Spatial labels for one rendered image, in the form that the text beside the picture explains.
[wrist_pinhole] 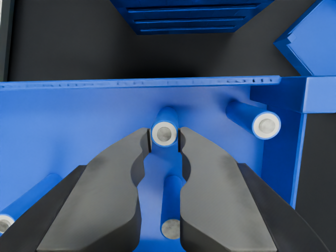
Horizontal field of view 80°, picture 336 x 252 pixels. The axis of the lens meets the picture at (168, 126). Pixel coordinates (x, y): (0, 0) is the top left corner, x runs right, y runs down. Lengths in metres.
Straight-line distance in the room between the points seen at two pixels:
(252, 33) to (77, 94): 0.60
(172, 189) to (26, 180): 0.15
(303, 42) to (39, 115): 0.72
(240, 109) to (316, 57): 0.65
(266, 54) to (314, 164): 0.42
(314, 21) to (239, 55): 0.23
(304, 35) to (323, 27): 0.06
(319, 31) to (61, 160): 0.76
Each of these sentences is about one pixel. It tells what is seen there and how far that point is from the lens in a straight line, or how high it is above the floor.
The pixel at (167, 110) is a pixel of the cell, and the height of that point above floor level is 0.51.
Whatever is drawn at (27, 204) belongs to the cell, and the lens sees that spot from 0.20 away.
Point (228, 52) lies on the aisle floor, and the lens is 0.70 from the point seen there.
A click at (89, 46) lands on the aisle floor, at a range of 0.73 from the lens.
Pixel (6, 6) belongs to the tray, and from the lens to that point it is 0.78.
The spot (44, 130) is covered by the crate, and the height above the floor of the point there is 0.48.
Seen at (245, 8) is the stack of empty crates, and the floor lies 0.21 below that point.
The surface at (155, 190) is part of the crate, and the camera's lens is 0.21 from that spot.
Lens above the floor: 0.67
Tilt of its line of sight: 77 degrees down
